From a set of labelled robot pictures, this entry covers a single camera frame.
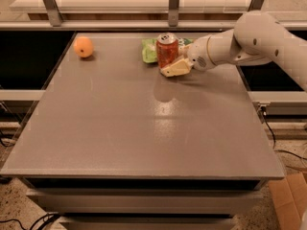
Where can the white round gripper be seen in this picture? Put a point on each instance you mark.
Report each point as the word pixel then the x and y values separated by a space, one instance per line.
pixel 198 54

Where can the red coke can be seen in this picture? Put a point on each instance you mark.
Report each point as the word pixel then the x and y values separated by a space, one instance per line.
pixel 166 49

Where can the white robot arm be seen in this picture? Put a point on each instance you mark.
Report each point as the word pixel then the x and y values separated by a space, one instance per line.
pixel 257 38

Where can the green rice chip bag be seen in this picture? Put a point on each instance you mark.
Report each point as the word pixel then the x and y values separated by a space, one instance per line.
pixel 149 48

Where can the orange fruit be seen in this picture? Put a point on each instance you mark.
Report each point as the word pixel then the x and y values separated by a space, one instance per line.
pixel 83 47

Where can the brown cardboard box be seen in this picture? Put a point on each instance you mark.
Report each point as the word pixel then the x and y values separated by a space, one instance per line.
pixel 289 197

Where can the metal window frame rail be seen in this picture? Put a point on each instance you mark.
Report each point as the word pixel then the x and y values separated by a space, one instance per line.
pixel 179 15

